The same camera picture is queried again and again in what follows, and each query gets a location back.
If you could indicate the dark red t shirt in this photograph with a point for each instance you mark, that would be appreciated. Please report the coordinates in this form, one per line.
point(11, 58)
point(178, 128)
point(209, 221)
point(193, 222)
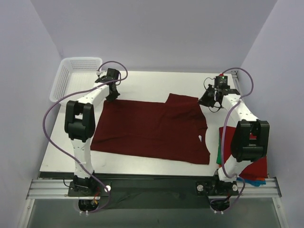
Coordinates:
point(173, 130)

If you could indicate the aluminium right side rail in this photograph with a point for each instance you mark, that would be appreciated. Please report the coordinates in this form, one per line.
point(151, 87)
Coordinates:
point(239, 111)

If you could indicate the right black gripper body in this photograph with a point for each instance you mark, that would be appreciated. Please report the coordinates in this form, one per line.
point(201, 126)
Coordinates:
point(207, 98)

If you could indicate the aluminium front rail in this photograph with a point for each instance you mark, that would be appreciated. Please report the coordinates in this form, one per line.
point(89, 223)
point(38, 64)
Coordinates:
point(55, 189)

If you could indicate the aluminium rail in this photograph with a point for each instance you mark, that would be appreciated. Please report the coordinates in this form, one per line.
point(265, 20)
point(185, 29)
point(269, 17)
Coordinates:
point(55, 189)
point(239, 111)

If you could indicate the folded bright red t shirt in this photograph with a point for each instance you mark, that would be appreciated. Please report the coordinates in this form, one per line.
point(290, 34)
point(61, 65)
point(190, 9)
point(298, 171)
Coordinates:
point(227, 150)

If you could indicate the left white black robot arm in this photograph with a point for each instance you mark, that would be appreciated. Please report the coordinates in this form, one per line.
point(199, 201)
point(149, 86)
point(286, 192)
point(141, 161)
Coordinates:
point(80, 126)

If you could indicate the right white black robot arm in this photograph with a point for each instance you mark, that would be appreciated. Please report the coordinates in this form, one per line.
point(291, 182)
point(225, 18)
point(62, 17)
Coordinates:
point(250, 139)

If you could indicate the white plastic mesh basket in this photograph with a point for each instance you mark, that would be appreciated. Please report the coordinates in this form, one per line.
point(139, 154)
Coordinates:
point(74, 74)

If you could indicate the blue cloth piece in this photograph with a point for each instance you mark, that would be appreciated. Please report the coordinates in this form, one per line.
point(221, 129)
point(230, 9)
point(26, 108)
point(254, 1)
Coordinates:
point(256, 183)

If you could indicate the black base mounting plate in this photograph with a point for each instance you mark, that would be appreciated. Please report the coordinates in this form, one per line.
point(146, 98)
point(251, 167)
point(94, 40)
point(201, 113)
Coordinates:
point(155, 193)

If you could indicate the folded green t shirt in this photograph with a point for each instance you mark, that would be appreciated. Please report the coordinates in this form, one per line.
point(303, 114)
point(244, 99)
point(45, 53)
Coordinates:
point(218, 160)

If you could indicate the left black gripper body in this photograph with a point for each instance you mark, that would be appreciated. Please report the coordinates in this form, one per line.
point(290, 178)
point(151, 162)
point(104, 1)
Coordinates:
point(112, 90)

